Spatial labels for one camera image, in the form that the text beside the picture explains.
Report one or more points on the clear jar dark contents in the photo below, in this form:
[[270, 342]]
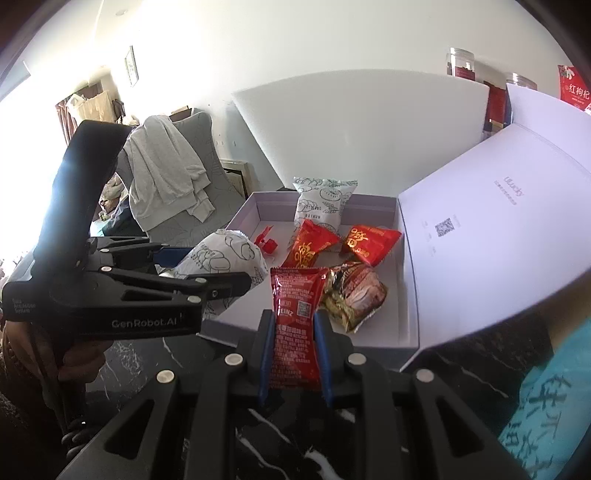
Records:
[[519, 81]]

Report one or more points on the white printed bread packet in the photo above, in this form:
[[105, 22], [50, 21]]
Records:
[[323, 203], [226, 258]]

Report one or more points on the small wall picture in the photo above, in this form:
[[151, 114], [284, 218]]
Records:
[[131, 64]]

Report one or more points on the blue plastic bag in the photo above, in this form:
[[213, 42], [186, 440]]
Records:
[[554, 406]]

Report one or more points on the clear jar red contents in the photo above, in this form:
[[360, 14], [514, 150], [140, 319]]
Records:
[[460, 62]]

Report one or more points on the grey leaf-pattern chair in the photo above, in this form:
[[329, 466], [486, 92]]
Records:
[[217, 152]]

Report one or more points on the pile of clothes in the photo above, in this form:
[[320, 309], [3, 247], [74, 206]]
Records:
[[94, 108]]

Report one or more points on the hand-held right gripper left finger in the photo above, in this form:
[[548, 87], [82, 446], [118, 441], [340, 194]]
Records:
[[264, 355]]

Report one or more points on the red gold-print snack packet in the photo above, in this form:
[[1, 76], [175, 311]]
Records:
[[307, 244], [371, 242]]

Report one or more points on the white foam board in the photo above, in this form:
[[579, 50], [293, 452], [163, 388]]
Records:
[[360, 134]]

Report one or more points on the red box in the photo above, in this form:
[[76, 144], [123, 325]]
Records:
[[496, 106]]

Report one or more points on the grey sweatshirt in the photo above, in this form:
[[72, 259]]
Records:
[[161, 170]]

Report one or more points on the red ketchup sachet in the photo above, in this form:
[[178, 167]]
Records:
[[295, 323]]

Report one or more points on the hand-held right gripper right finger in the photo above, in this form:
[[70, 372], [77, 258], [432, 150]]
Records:
[[323, 360]]

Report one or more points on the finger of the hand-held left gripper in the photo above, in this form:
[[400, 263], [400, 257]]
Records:
[[173, 251], [217, 284]]

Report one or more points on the leaning cream picture frame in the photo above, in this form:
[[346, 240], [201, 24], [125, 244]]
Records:
[[235, 177]]

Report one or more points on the brown cardboard box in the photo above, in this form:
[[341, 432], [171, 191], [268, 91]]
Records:
[[180, 113]]

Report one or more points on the person's left hand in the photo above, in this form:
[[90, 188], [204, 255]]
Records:
[[78, 360]]

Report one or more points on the red printed pouch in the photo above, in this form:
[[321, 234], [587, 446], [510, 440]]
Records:
[[577, 90]]

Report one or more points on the person's left forearm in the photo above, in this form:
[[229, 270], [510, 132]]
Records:
[[23, 429]]

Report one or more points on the white gift box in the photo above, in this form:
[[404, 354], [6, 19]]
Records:
[[392, 316]]

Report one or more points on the brown meat snack packet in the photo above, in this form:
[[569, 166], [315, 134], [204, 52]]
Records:
[[358, 293]]

